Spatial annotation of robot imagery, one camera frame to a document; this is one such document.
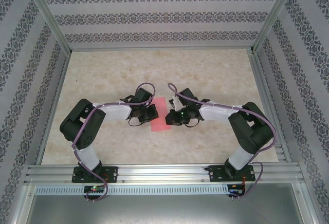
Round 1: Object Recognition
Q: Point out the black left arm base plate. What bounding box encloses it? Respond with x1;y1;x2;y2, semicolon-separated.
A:
71;166;119;183

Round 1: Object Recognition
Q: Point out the slotted grey cable duct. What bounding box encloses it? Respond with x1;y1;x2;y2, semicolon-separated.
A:
34;184;229;195

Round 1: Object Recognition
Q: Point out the aluminium mounting rail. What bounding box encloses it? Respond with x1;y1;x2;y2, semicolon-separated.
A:
24;163;305;185

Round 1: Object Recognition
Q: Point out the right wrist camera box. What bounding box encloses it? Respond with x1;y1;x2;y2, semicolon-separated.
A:
170;96;182;112

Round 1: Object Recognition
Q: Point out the aluminium side rail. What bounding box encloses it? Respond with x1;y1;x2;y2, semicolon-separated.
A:
35;51;71;165
248;50;294;164

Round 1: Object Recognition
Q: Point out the pink cloth sheet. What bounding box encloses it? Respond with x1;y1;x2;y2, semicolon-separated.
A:
150;96;172;133

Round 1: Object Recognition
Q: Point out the aluminium frame post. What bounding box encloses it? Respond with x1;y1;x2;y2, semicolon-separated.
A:
249;0;302;55
23;0;72;57

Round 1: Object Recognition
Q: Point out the small circuit board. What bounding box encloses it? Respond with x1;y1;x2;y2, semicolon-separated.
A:
228;184;246;196
84;185;105;193

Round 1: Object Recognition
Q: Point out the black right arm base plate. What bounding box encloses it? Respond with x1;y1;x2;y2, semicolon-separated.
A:
209;164;257;183

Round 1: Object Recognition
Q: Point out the grey metal sheet panel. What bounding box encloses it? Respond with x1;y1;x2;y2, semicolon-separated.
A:
23;184;317;224

